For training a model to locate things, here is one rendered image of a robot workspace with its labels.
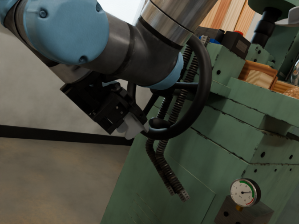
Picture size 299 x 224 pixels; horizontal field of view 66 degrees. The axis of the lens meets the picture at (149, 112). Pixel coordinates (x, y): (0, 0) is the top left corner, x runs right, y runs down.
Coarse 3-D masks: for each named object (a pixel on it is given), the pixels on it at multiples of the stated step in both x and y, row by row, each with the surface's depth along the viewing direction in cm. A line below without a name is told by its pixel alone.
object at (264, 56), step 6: (252, 48) 75; (258, 48) 74; (252, 54) 75; (258, 54) 76; (264, 54) 78; (270, 54) 80; (252, 60) 75; (258, 60) 77; (264, 60) 79; (270, 60) 82
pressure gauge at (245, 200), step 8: (232, 184) 54; (240, 184) 53; (248, 184) 52; (256, 184) 52; (232, 192) 54; (240, 192) 53; (256, 192) 50; (240, 200) 53; (248, 200) 51; (256, 200) 51; (240, 208) 54
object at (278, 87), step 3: (276, 84) 72; (279, 84) 71; (282, 84) 70; (276, 87) 71; (279, 87) 71; (282, 87) 70; (285, 87) 70; (288, 87) 69; (273, 90) 72; (276, 90) 71; (279, 90) 71; (282, 90) 70; (285, 90) 69
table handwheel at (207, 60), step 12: (192, 36) 54; (192, 48) 54; (204, 48) 52; (204, 60) 51; (204, 72) 50; (132, 84) 69; (180, 84) 55; (192, 84) 53; (204, 84) 50; (132, 96) 69; (156, 96) 61; (168, 96) 61; (192, 96) 67; (204, 96) 50; (144, 108) 63; (192, 108) 51; (180, 120) 53; (192, 120) 51; (144, 132) 61; (156, 132) 58; (168, 132) 55; (180, 132) 53
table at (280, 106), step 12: (216, 84) 60; (228, 84) 66; (240, 84) 64; (252, 84) 61; (228, 96) 66; (240, 96) 63; (252, 96) 61; (264, 96) 58; (276, 96) 56; (288, 96) 54; (252, 108) 60; (264, 108) 58; (276, 108) 56; (288, 108) 54; (288, 120) 54
